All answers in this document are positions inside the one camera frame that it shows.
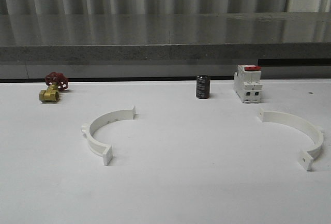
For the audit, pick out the white circuit breaker red switch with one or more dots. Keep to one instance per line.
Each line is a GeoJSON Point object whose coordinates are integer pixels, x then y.
{"type": "Point", "coordinates": [247, 83]}

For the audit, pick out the grey stone countertop ledge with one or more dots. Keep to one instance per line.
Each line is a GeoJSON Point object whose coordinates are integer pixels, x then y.
{"type": "Point", "coordinates": [176, 45]}

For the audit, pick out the black cylindrical capacitor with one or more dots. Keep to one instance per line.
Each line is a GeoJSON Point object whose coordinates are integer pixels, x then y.
{"type": "Point", "coordinates": [202, 86]}

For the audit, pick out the white half pipe clamp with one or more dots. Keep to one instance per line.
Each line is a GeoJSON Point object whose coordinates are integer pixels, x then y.
{"type": "Point", "coordinates": [315, 133]}
{"type": "Point", "coordinates": [101, 149]}

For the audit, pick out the brass valve red handwheel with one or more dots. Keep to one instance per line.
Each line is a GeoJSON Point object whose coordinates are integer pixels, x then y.
{"type": "Point", "coordinates": [56, 83]}

